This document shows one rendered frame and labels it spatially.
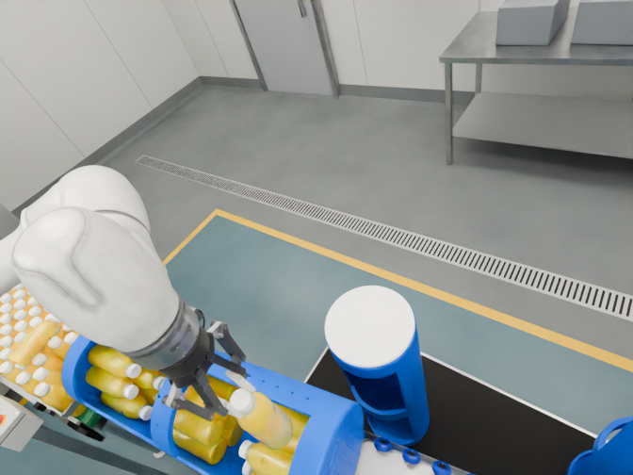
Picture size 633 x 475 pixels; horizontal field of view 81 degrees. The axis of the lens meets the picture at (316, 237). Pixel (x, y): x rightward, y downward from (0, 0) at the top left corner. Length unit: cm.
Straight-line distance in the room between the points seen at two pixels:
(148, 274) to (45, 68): 515
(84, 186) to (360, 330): 86
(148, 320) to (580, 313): 230
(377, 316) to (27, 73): 491
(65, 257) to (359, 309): 95
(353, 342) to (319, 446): 38
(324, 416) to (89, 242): 65
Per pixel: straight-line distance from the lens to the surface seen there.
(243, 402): 71
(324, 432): 88
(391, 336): 114
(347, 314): 120
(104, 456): 202
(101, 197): 52
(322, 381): 211
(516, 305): 244
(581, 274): 264
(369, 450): 116
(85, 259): 38
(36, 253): 40
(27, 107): 546
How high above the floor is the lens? 205
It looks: 45 degrees down
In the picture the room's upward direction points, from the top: 22 degrees counter-clockwise
